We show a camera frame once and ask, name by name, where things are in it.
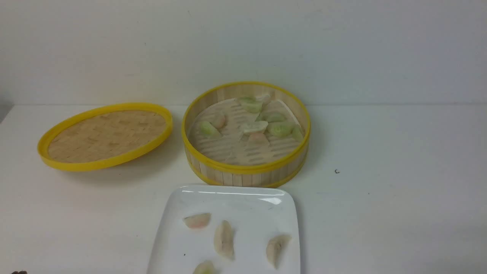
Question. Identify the pink dumpling on plate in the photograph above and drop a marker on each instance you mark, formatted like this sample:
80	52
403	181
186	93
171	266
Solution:
197	221

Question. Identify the white dumpling plate centre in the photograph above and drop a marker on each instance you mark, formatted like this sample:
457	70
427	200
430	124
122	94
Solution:
223	240

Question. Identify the white dumpling plate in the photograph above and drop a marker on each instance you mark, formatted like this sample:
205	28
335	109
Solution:
275	247
223	240

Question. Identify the white dumpling plate right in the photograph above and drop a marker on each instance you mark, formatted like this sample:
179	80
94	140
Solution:
275	247

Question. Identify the pale green dumpling plate bottom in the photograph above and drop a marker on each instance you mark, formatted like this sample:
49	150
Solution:
206	267

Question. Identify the yellow-rimmed bamboo steamer basket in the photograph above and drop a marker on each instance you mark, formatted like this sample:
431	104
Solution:
229	160

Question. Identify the pink dumpling steamer front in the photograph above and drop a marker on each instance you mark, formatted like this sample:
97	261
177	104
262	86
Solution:
258	138

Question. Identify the pink dumpling steamer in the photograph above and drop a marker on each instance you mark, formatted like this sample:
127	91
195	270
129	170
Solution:
258	138
219	120

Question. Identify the white dumpling steamer centre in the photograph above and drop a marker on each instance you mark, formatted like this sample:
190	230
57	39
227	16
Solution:
254	127

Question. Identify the pink dumpling steamer left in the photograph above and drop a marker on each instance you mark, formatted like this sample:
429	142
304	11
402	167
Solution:
219	120

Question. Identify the green dumpling steamer middle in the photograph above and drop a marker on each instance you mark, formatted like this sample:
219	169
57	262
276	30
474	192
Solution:
271	117

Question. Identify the green dumpling steamer top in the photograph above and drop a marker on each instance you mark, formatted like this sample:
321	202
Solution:
250	104

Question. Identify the green dumpling steamer right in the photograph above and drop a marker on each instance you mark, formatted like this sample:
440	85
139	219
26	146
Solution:
280	129

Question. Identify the yellow-rimmed bamboo steamer lid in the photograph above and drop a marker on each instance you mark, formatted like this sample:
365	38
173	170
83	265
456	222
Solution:
105	137

